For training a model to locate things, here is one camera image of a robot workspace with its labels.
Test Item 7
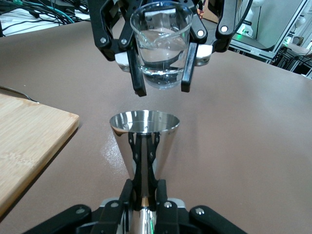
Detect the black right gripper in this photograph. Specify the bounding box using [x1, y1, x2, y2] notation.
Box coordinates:
[88, 0, 238, 97]

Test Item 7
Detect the steel double jigger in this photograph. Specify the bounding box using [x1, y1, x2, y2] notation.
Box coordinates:
[109, 110, 181, 234]

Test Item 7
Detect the teal cable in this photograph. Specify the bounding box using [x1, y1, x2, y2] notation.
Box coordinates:
[9, 0, 82, 24]

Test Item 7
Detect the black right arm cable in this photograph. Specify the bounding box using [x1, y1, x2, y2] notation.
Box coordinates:
[234, 0, 254, 32]

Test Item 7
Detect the aluminium frame profile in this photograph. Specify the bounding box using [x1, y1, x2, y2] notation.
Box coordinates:
[229, 0, 312, 78]

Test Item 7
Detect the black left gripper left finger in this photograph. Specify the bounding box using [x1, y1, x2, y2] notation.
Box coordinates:
[23, 179, 134, 234]

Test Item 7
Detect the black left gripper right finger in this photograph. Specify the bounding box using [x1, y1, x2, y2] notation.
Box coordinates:
[156, 179, 247, 234]

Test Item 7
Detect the brown table cover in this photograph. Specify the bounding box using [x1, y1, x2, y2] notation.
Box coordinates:
[0, 14, 312, 234]

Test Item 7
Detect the clear glass cup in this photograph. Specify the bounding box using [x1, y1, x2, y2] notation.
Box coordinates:
[130, 2, 194, 90]

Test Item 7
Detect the wooden cutting board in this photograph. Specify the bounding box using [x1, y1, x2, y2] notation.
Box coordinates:
[0, 85, 80, 216]

